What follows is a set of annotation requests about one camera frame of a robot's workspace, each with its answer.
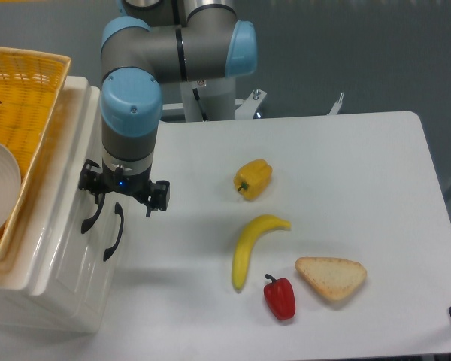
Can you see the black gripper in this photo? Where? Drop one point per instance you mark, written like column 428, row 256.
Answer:
column 153, row 195

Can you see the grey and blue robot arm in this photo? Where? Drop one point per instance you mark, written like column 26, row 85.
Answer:
column 149, row 44

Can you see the white drawer cabinet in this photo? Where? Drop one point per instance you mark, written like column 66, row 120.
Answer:
column 24, row 258

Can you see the yellow bell pepper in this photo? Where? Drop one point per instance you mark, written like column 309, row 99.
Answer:
column 252, row 179

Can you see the yellow banana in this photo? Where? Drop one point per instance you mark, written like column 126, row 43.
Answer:
column 250, row 234

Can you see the yellow woven basket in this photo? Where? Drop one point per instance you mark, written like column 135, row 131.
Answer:
column 30, row 84

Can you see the red bell pepper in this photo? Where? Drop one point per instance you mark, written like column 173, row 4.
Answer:
column 280, row 298

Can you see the slice of bread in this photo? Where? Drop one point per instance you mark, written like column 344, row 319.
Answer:
column 335, row 279

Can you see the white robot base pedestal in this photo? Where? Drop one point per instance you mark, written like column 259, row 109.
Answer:
column 213, row 100

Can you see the white metal table bracket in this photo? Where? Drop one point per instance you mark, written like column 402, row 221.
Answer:
column 336, row 107

